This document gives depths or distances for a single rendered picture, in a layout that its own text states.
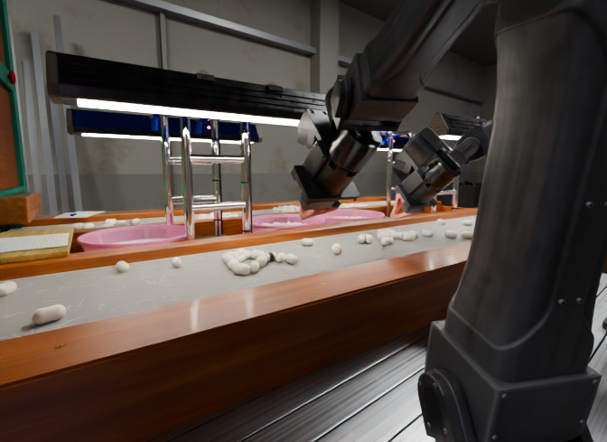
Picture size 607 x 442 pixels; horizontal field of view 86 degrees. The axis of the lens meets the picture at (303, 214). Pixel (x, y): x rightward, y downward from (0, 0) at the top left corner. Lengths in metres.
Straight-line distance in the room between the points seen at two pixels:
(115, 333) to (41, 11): 3.11
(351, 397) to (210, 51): 3.46
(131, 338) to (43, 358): 0.07
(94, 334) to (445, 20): 0.43
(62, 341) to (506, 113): 0.41
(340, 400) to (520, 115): 0.34
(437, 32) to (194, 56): 3.33
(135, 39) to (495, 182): 3.35
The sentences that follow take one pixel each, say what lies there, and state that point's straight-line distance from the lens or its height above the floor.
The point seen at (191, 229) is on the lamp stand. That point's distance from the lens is 0.84.
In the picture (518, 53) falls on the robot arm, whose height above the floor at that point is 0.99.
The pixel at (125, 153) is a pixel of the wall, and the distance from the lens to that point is 3.24.
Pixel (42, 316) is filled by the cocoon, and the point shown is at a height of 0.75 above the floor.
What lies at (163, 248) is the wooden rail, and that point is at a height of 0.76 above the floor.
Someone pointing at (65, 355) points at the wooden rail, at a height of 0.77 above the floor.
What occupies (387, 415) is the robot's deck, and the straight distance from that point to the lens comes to 0.42.
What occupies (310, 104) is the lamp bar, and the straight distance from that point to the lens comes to 0.78.
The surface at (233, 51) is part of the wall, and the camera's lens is 3.78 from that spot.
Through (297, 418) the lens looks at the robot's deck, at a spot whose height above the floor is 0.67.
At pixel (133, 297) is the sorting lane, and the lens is 0.57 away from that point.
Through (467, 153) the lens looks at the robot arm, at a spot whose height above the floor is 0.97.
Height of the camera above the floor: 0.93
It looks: 8 degrees down
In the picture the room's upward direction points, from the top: straight up
